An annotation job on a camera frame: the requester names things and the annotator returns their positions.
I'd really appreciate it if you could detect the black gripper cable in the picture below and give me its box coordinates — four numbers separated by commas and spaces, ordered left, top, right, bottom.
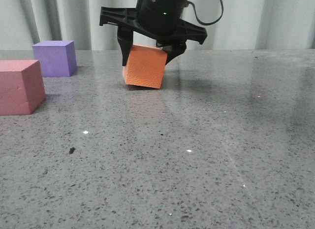
186, 0, 224, 26

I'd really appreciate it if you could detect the orange foam cube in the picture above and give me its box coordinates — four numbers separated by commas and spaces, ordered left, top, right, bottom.
123, 44, 167, 89

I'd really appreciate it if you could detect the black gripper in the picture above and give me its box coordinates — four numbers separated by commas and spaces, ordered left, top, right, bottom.
99, 0, 207, 66

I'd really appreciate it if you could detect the purple foam cube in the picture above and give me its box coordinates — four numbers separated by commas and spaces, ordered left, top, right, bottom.
32, 40, 77, 77

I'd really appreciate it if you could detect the pink foam cube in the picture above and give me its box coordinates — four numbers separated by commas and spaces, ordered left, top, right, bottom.
0, 60, 46, 115

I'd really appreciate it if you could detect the pale green curtain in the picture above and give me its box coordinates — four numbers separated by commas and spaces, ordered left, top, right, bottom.
0, 0, 315, 50

